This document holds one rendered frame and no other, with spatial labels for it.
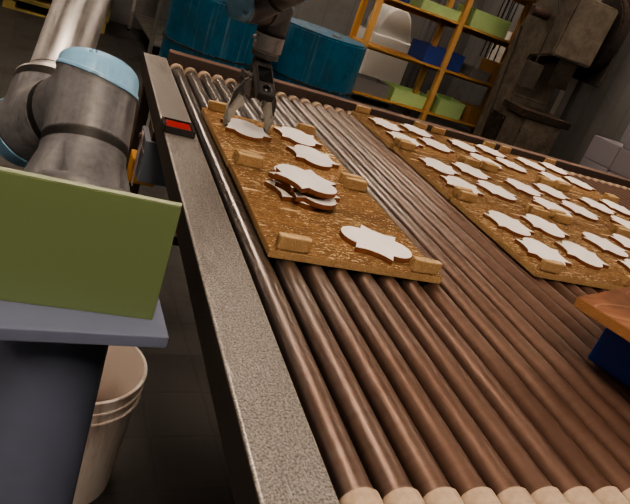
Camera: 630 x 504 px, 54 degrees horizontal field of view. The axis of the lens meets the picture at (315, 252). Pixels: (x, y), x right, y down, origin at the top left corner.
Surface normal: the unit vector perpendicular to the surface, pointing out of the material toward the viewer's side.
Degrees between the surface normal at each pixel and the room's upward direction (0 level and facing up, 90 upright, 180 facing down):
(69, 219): 90
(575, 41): 92
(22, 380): 90
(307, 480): 0
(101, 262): 90
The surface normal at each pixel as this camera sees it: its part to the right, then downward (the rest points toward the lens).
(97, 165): 0.61, -0.47
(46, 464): 0.54, 0.51
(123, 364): -0.46, 0.16
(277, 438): 0.32, -0.86
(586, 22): 0.22, 0.50
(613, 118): -0.88, -0.12
